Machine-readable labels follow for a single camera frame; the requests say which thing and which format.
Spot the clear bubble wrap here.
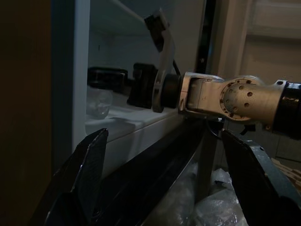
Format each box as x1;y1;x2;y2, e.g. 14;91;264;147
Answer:
162;162;250;226

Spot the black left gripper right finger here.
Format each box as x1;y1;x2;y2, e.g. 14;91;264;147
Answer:
220;129;301;226

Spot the dark steel fridge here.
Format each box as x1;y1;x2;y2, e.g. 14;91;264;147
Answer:
0;0;218;226

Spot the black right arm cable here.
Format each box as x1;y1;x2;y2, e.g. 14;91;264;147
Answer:
171;58;182;76

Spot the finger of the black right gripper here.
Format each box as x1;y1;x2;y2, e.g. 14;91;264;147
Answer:
87;66;134;93

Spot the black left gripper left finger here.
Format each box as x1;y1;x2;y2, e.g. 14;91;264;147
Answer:
30;128;110;226

